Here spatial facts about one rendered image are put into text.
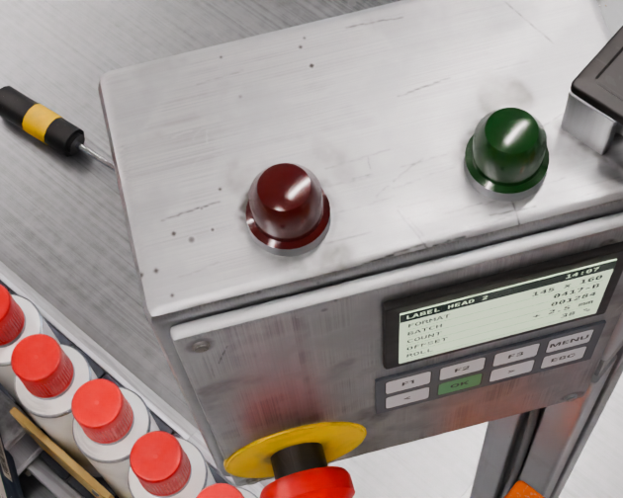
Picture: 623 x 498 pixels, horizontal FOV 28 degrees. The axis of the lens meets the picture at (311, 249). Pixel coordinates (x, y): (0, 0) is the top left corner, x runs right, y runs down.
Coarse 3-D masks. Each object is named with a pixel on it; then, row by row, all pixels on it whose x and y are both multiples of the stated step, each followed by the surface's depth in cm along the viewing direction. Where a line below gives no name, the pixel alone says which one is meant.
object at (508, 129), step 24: (504, 120) 37; (528, 120) 37; (480, 144) 37; (504, 144) 37; (528, 144) 37; (480, 168) 38; (504, 168) 37; (528, 168) 37; (480, 192) 38; (504, 192) 38; (528, 192) 38
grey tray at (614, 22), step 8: (600, 0) 118; (608, 0) 118; (616, 0) 118; (600, 8) 118; (608, 8) 118; (616, 8) 118; (608, 16) 118; (616, 16) 118; (608, 24) 117; (616, 24) 117
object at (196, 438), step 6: (198, 432) 89; (192, 438) 89; (198, 438) 89; (198, 444) 89; (204, 444) 89; (204, 450) 88; (204, 456) 88; (210, 456) 88; (210, 462) 88; (216, 468) 88; (228, 480) 88; (240, 486) 87; (246, 486) 87; (252, 486) 87; (258, 486) 87; (252, 492) 87; (258, 492) 87
